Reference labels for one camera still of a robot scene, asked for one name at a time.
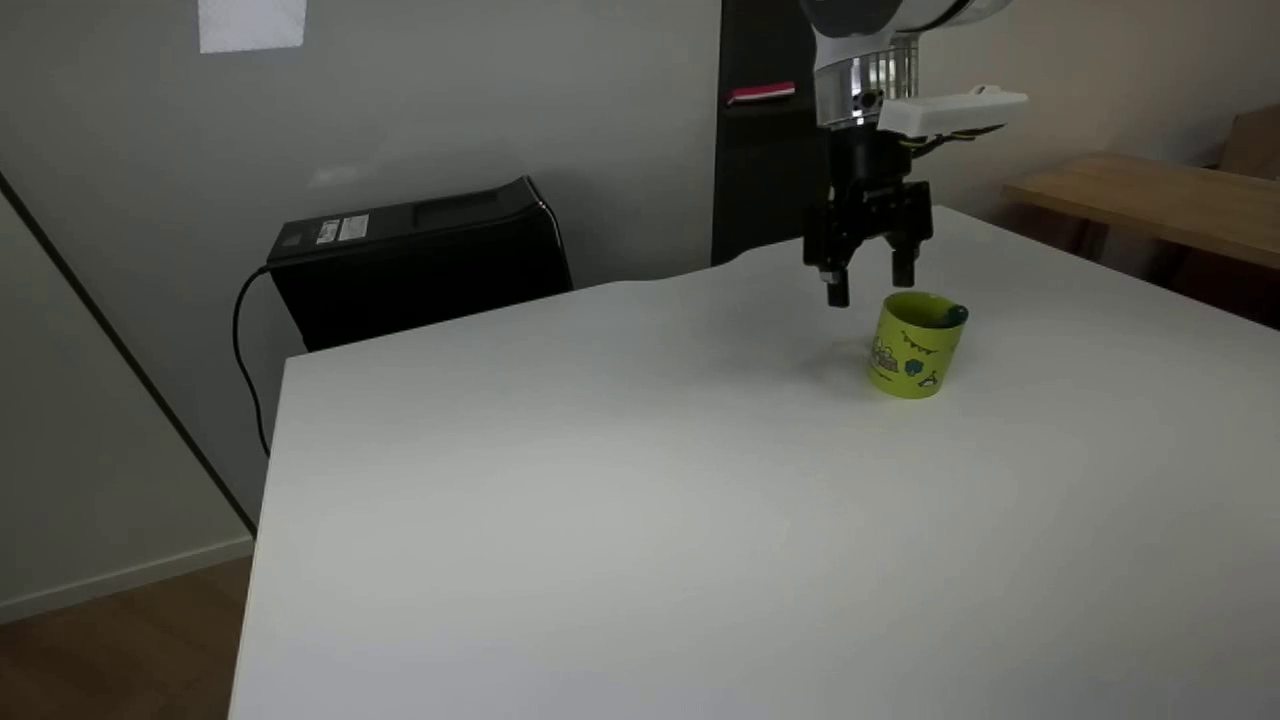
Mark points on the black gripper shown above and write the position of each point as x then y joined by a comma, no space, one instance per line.
867,166

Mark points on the yellow-green printed cup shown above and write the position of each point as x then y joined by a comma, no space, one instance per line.
917,349

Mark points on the tall black cabinet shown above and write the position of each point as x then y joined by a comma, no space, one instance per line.
766,161

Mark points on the red label strip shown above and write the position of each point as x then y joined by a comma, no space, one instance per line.
760,93

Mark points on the wooden table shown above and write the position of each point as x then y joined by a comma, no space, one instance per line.
1172,201

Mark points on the black box with white label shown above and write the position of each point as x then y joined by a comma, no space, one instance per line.
420,261

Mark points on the white paper sheet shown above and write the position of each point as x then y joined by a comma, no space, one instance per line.
250,21

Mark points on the thin black diagonal bar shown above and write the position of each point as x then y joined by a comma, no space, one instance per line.
121,349

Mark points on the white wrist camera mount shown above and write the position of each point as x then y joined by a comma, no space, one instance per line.
955,110

